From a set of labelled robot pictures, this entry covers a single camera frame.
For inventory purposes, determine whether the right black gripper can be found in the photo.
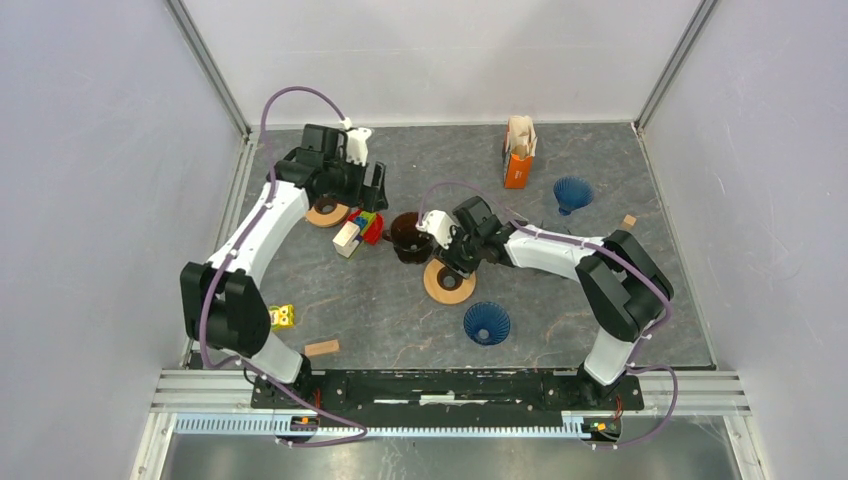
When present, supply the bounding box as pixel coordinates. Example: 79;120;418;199
433;222;483;280

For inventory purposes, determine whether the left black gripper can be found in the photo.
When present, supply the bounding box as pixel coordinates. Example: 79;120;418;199
323;152;388;213

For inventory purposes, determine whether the dark brown dripper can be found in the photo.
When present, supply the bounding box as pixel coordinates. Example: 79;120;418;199
382;212;435;265

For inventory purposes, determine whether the blue ribbed dripper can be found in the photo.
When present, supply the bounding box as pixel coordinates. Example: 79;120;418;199
553;176;594;216
463;302;511;346

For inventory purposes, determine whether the orange coffee filter box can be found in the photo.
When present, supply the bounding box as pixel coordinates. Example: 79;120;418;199
502;115;538;189

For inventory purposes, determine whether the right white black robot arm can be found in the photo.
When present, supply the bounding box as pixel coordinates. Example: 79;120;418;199
415;196;674;408

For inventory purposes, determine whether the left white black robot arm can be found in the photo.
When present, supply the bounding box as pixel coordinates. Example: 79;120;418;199
179;124;388;408

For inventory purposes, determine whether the colourful toy block pile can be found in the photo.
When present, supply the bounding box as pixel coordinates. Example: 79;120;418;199
332;210;384;258

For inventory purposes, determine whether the clear glass pitcher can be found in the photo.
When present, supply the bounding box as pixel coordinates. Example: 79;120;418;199
533;219;574;279

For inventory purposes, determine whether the flat wooden block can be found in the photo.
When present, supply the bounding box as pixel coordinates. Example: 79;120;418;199
304;339;341;358

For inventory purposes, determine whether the small wooden cube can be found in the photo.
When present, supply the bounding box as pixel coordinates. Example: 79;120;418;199
620;214;638;231

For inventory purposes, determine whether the small wooden ring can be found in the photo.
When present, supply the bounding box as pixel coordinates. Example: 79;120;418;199
305;197;352;229

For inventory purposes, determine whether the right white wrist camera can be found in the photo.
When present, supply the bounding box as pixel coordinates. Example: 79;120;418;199
416;210;457;249

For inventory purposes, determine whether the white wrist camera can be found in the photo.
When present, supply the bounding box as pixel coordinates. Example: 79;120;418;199
341;117;373;166
416;210;457;249

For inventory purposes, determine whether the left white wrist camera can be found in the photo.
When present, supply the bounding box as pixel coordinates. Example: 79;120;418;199
341;117;373;166

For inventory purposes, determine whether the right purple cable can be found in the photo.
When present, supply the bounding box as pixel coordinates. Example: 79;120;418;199
415;181;681;452

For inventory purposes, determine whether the purple cable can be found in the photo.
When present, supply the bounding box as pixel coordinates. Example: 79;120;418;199
415;181;681;452
197;86;370;449

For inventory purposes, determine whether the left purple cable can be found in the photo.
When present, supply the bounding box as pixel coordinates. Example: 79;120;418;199
197;86;370;449

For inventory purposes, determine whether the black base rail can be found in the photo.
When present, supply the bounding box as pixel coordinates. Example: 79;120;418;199
250;368;645;430

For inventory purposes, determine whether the grey slotted cable duct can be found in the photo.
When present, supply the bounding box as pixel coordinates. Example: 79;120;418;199
173;413;621;440

